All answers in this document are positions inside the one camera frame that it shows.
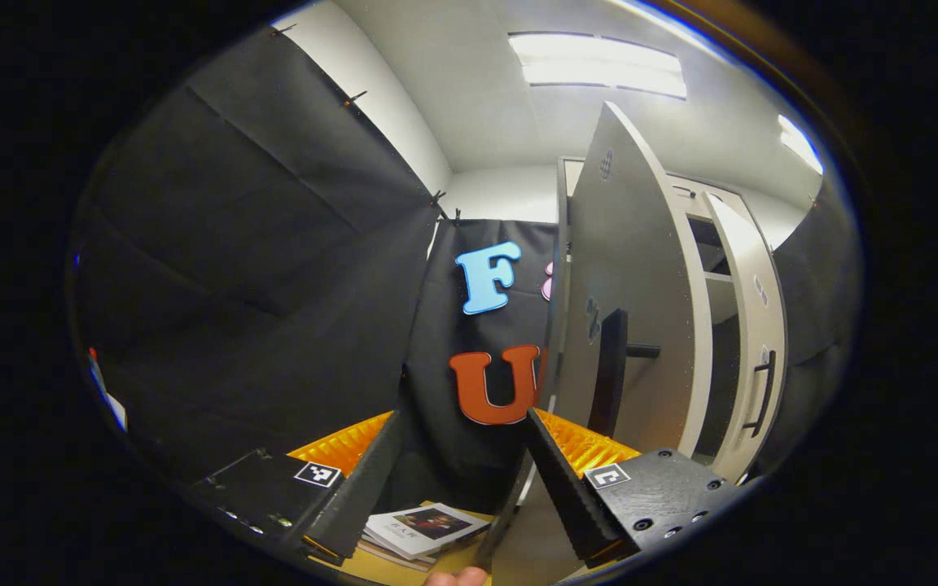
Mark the white cabinet drawer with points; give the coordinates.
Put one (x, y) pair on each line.
(709, 199)

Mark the thin book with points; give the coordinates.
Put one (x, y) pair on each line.
(392, 557)

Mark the white cabinet door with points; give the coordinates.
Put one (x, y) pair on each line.
(750, 268)
(640, 244)

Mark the white and grey cabinet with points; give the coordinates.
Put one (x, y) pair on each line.
(720, 297)

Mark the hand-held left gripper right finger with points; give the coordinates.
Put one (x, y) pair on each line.
(571, 488)

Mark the rectangular ceiling light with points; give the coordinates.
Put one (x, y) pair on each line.
(599, 65)
(800, 145)

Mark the white photo cover magazine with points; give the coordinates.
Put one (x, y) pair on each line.
(428, 525)

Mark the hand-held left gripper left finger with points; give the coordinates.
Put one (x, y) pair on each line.
(355, 488)

